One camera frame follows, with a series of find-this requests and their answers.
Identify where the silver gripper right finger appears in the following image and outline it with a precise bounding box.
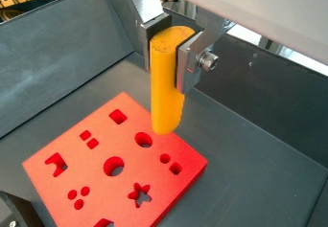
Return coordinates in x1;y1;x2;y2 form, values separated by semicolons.
175;8;235;94

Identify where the black bracket block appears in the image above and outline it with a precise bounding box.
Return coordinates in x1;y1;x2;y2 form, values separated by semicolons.
0;191;44;227

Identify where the red block with shaped holes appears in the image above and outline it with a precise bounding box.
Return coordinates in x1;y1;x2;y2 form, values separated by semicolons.
22;93;207;227

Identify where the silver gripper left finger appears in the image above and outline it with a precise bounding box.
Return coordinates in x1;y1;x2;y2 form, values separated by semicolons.
127;0;171;70

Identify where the yellow oval peg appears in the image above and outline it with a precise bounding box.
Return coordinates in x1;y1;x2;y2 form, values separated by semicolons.
150;26;194;134

